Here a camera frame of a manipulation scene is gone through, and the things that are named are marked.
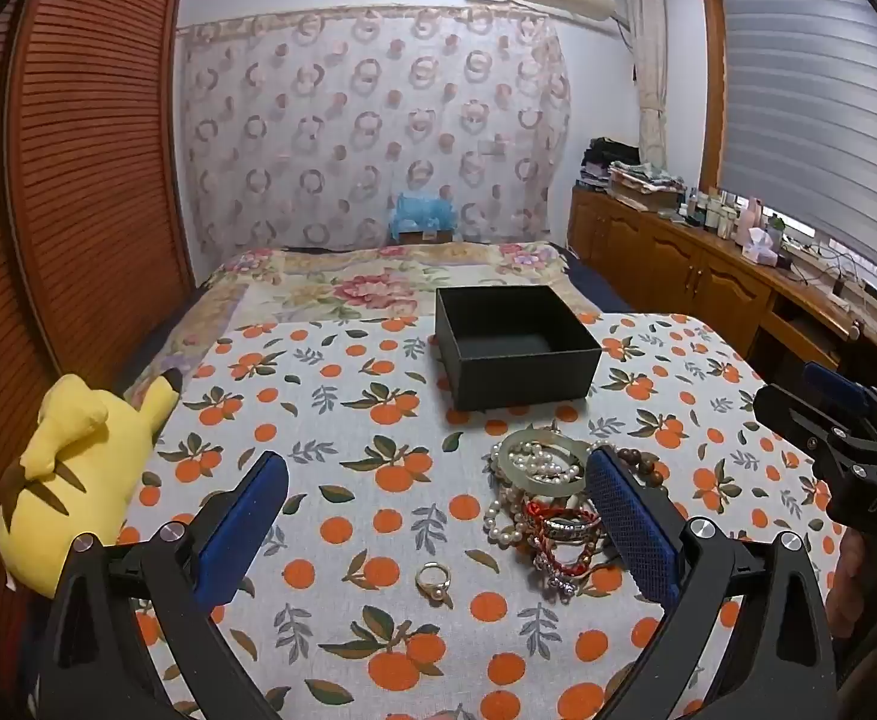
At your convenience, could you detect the red string bracelet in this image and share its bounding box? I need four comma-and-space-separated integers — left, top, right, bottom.
521, 499, 605, 578

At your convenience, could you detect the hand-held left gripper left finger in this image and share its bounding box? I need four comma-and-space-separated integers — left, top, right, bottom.
37, 451, 291, 720

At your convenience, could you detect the floral bedspread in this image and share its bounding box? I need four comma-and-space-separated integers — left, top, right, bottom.
119, 241, 582, 406

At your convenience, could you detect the white pearl necklace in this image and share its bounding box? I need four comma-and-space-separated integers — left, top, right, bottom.
483, 439, 585, 548

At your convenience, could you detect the stack of folded clothes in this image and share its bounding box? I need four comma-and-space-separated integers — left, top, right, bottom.
577, 136, 687, 211

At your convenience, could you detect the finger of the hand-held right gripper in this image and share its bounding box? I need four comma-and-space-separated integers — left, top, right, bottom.
755, 384, 860, 460
802, 361, 870, 421

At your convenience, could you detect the pink tissue box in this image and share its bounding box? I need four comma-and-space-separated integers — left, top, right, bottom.
734, 196, 785, 265

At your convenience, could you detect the orange fruit print tablecloth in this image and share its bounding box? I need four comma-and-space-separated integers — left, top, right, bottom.
112, 311, 848, 720

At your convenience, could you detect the grey window blind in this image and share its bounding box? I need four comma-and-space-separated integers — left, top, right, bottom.
716, 0, 877, 271

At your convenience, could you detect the wooden sideboard cabinet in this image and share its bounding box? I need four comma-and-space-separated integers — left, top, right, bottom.
566, 184, 877, 391

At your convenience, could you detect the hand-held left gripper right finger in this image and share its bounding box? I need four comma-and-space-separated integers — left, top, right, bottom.
584, 444, 840, 720

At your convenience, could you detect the yellow plush toy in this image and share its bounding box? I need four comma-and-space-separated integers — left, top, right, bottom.
0, 373, 183, 599

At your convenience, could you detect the pale green jade bangle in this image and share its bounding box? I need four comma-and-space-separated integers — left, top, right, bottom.
500, 429, 585, 496

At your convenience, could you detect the tangle of cables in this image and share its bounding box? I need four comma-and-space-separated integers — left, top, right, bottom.
783, 240, 877, 308

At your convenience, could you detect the brown wooden bead bracelet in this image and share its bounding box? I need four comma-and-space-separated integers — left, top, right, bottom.
614, 446, 672, 492

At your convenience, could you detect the black cardboard box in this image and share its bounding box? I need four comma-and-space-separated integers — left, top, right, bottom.
434, 285, 605, 413

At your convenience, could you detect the brown slatted wardrobe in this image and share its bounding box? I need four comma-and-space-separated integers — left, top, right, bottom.
0, 0, 200, 691

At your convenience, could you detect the row of cosmetic bottles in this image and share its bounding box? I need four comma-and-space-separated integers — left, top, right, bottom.
678, 187, 747, 237

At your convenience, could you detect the silver crystal chain bracelet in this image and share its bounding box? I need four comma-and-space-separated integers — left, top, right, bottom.
532, 547, 620, 601

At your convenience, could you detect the gold pearl ring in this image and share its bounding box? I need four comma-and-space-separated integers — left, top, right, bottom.
415, 561, 455, 608

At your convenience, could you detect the circle pattern curtain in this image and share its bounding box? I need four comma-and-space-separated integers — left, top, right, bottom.
175, 4, 573, 260

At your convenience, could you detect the light blue plastic bag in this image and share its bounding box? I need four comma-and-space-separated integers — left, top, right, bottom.
388, 193, 461, 233

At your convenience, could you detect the engraved silver bangle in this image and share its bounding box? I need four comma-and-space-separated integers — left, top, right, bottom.
539, 511, 605, 541

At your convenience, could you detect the white window curtain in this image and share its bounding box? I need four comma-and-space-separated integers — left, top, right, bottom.
622, 0, 668, 170

